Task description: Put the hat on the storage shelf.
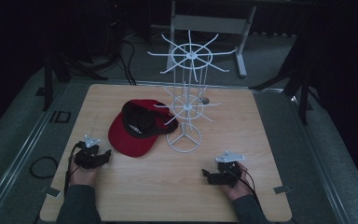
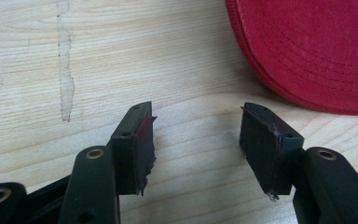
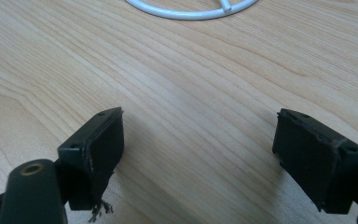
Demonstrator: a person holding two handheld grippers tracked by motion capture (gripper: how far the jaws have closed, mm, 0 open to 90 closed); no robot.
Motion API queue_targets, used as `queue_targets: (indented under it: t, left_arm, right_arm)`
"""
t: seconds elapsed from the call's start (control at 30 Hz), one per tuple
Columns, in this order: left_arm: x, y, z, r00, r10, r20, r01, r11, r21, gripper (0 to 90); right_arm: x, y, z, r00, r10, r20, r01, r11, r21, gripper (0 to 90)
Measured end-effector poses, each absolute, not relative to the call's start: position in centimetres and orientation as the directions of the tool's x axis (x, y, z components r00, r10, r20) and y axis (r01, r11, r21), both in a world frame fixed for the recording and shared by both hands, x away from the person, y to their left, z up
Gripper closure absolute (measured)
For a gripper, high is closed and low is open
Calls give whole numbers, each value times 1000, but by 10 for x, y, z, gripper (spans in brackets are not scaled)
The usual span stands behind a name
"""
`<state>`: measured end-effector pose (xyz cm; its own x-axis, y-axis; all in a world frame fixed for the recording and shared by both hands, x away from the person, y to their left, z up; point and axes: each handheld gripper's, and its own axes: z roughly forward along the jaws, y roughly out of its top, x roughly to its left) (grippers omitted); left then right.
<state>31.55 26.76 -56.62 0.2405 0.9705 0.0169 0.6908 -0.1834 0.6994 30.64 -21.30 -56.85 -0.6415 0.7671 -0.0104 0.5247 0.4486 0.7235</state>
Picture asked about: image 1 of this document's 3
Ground black rectangular floor frame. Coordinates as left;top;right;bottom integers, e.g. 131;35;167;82
48;110;73;124

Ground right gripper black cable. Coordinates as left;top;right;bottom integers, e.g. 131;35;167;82
227;169;263;207

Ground black floor cables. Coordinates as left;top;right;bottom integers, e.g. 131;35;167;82
117;34;138;87

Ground grey tape strip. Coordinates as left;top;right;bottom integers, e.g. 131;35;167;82
273;185;293;194
39;186;62;198

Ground black cable ring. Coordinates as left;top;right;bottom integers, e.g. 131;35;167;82
29;156;60;180

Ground metal floor rail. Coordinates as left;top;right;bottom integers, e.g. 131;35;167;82
0;83;69;218
290;92;353;224

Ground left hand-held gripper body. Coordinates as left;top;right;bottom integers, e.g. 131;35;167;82
74;133;105;171

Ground white wire display rack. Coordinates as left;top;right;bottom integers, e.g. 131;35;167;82
146;30;237;154

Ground black tripod stand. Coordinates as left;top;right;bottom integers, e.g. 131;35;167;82
249;36;324;126
42;52;110;112

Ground red and black cap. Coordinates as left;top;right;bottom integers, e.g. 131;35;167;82
107;98;179;159

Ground person's right hand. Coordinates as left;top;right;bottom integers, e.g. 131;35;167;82
226;161;256;202

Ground person's left hand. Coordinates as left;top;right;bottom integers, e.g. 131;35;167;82
69;155;103;188

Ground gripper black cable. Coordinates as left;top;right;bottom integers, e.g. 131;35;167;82
227;169;263;207
62;141;85;198

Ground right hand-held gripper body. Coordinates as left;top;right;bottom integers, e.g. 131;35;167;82
214;150;247;189

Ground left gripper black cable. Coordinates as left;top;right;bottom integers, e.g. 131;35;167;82
62;141;85;198

